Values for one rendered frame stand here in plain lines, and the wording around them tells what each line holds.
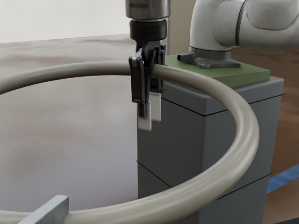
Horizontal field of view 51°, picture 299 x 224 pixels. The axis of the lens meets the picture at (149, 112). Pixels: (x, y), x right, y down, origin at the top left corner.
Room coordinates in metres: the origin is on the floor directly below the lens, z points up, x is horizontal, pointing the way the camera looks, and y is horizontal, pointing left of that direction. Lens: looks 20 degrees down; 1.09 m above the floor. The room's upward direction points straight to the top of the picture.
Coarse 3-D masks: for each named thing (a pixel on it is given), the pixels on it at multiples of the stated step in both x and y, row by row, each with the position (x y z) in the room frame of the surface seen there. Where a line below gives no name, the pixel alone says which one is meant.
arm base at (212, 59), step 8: (192, 48) 1.15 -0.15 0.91; (184, 56) 1.12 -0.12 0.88; (192, 56) 1.13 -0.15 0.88; (200, 56) 1.11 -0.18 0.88; (208, 56) 1.10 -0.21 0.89; (216, 56) 1.10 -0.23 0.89; (224, 56) 1.11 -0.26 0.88; (200, 64) 1.07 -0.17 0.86; (208, 64) 1.07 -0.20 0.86; (216, 64) 1.09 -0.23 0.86; (224, 64) 1.11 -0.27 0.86; (232, 64) 1.12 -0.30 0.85; (240, 64) 1.13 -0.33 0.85
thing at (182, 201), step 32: (64, 64) 0.66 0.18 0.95; (96, 64) 0.67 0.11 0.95; (128, 64) 0.66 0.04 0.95; (160, 64) 0.65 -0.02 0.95; (224, 96) 0.49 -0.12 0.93; (256, 128) 0.37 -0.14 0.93; (224, 160) 0.30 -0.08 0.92; (160, 192) 0.25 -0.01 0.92; (192, 192) 0.25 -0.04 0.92; (224, 192) 0.27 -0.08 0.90
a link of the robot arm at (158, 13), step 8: (128, 0) 0.62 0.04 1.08; (136, 0) 0.61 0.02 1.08; (144, 0) 0.60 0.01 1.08; (152, 0) 0.61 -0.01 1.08; (160, 0) 0.61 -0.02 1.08; (168, 0) 0.63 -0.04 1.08; (128, 8) 0.63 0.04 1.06; (136, 8) 0.61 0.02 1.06; (144, 8) 0.61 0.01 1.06; (152, 8) 0.61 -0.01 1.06; (160, 8) 0.61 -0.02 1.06; (168, 8) 0.63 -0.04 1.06; (128, 16) 0.63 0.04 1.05; (136, 16) 0.62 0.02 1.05; (144, 16) 0.61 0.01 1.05; (152, 16) 0.61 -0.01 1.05; (160, 16) 0.61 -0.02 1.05; (168, 16) 0.63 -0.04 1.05
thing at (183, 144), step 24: (168, 96) 1.05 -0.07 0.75; (192, 96) 0.95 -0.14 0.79; (264, 96) 1.06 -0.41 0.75; (168, 120) 1.05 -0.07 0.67; (192, 120) 0.94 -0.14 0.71; (216, 120) 0.93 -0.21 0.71; (264, 120) 1.07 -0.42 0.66; (144, 144) 1.18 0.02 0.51; (168, 144) 1.05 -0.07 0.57; (192, 144) 0.94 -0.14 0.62; (216, 144) 0.94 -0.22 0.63; (264, 144) 1.09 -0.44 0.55; (144, 168) 1.18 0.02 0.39; (168, 168) 1.04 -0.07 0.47; (192, 168) 0.93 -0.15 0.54; (264, 168) 1.10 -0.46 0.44; (144, 192) 1.18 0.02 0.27; (240, 192) 1.02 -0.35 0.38; (264, 192) 1.11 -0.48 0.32; (192, 216) 0.92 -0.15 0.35; (216, 216) 0.95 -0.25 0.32; (240, 216) 1.03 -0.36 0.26
